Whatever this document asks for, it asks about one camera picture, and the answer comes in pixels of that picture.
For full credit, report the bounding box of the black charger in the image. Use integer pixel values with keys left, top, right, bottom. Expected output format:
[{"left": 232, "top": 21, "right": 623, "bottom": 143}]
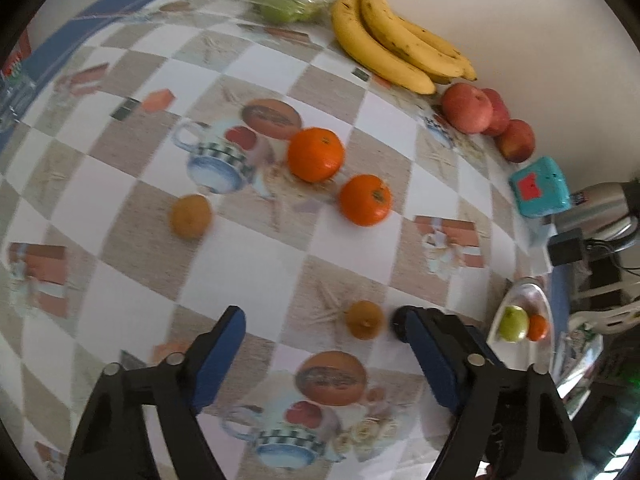
[{"left": 546, "top": 228, "right": 586, "bottom": 267}]

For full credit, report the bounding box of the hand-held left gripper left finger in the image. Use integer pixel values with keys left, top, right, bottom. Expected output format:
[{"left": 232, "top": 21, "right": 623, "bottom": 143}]
[{"left": 63, "top": 305, "right": 247, "bottom": 480}]

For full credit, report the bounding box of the brown kiwi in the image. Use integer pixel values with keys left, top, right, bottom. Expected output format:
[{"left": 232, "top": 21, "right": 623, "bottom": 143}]
[
  {"left": 346, "top": 300, "right": 385, "bottom": 342},
  {"left": 170, "top": 194, "right": 213, "bottom": 240}
]

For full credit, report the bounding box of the white plastic basket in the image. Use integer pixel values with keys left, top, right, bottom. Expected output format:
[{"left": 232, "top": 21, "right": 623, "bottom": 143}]
[{"left": 565, "top": 285, "right": 640, "bottom": 341}]

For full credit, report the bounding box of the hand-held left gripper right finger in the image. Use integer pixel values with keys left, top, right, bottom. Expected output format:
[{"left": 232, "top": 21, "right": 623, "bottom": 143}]
[{"left": 402, "top": 307, "right": 586, "bottom": 480}]

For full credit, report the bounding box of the red packet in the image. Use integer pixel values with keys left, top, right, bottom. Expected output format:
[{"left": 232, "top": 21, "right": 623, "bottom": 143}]
[{"left": 2, "top": 52, "right": 26, "bottom": 81}]

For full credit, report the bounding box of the clear glass mug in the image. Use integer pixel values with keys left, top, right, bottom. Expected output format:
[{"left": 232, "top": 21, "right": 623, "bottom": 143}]
[{"left": 0, "top": 77, "right": 36, "bottom": 131}]

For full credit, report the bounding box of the steel basin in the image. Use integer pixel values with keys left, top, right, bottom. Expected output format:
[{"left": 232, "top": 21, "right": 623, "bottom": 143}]
[{"left": 486, "top": 280, "right": 556, "bottom": 401}]

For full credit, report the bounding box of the green apple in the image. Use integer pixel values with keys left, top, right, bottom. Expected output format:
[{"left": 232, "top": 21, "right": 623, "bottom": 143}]
[{"left": 497, "top": 305, "right": 530, "bottom": 343}]

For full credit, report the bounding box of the teal box with red sticker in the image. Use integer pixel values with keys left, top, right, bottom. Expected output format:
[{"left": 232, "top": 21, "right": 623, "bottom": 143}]
[{"left": 508, "top": 156, "right": 572, "bottom": 219}]

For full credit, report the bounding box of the steel thermos jug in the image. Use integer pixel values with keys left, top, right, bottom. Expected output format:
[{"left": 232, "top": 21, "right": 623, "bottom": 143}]
[{"left": 555, "top": 177, "right": 640, "bottom": 241}]

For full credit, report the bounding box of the pale red apple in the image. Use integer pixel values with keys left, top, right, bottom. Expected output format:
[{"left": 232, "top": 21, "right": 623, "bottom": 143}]
[{"left": 440, "top": 82, "right": 495, "bottom": 135}]

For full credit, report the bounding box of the checkered printed tablecloth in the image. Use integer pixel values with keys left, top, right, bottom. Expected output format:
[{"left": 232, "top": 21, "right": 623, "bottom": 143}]
[{"left": 0, "top": 0, "right": 556, "bottom": 480}]

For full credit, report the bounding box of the yellow banana bunch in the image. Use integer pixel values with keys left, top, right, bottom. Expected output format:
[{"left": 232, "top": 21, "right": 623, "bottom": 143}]
[{"left": 331, "top": 0, "right": 478, "bottom": 96}]

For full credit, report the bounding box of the black cable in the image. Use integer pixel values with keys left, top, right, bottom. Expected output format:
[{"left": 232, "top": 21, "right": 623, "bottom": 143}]
[{"left": 582, "top": 237, "right": 640, "bottom": 273}]

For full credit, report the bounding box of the orange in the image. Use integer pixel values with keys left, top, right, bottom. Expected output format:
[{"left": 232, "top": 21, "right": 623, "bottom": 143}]
[
  {"left": 287, "top": 127, "right": 346, "bottom": 183},
  {"left": 527, "top": 314, "right": 550, "bottom": 342},
  {"left": 338, "top": 174, "right": 392, "bottom": 227}
]

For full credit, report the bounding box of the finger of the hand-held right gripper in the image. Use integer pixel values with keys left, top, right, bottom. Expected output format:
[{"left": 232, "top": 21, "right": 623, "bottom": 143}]
[{"left": 452, "top": 315, "right": 501, "bottom": 368}]

